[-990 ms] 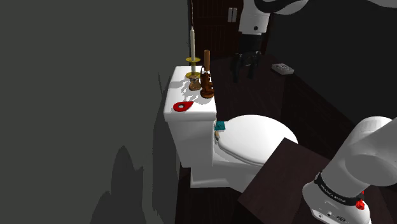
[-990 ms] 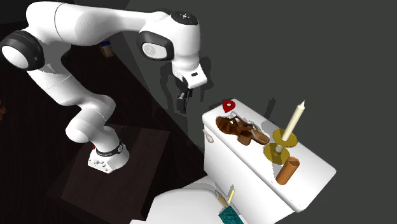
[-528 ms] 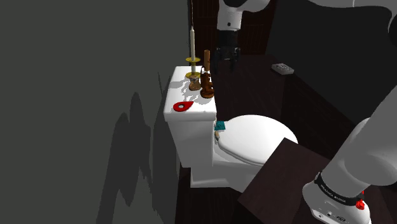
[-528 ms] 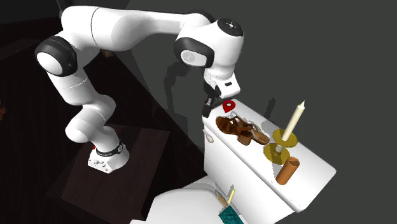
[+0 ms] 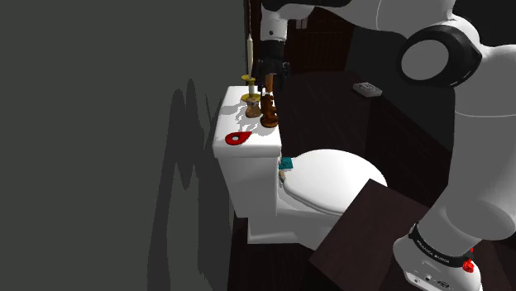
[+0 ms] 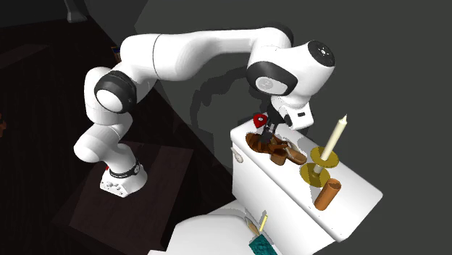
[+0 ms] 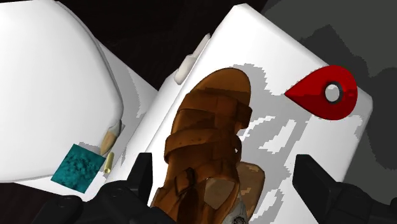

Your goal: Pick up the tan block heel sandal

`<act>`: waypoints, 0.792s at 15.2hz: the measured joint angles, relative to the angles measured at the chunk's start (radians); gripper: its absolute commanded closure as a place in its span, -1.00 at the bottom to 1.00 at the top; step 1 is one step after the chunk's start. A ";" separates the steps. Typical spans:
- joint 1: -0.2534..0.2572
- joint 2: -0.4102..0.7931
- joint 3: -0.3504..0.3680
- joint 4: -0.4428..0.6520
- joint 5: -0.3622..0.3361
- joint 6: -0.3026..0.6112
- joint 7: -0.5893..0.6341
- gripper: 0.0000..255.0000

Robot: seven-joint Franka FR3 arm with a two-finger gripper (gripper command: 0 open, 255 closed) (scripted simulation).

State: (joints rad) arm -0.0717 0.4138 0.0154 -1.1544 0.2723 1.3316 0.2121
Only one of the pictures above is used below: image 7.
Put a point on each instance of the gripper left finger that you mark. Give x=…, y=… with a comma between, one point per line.
x=141, y=173

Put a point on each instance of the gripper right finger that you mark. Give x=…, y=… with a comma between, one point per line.
x=313, y=183

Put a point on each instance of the small yellow cylinder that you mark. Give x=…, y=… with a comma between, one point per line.
x=109, y=163

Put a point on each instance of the beige cone-shaped piece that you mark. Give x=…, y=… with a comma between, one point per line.
x=108, y=141

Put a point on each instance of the teal square sponge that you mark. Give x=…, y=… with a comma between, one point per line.
x=77, y=169

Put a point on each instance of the red teardrop tag with hole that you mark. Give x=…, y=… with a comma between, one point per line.
x=310, y=93

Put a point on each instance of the white toilet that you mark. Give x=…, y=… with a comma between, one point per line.
x=263, y=46

